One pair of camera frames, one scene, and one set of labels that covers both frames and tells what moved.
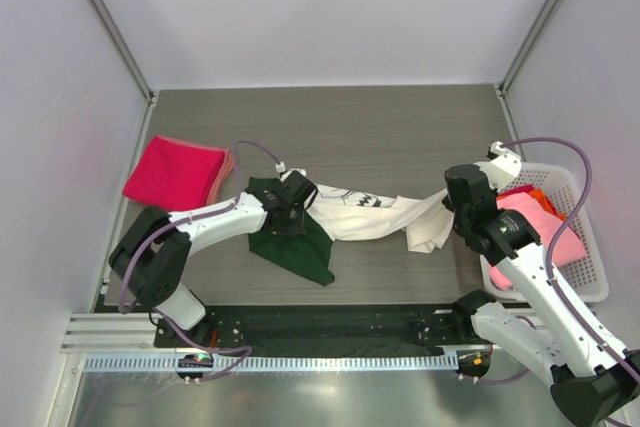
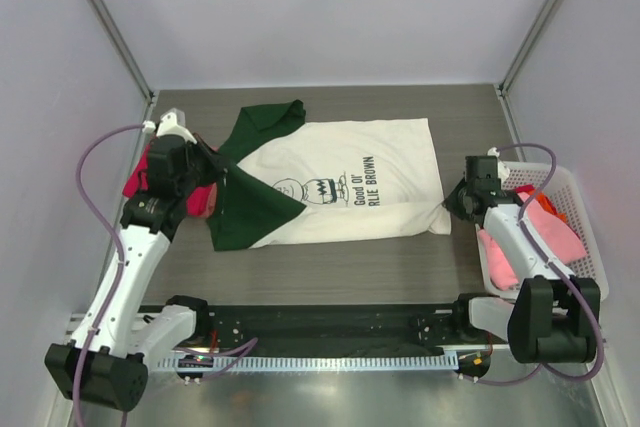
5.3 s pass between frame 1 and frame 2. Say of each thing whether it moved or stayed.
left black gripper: moved
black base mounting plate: stayed
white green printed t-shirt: moved
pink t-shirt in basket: stayed
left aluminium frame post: stayed
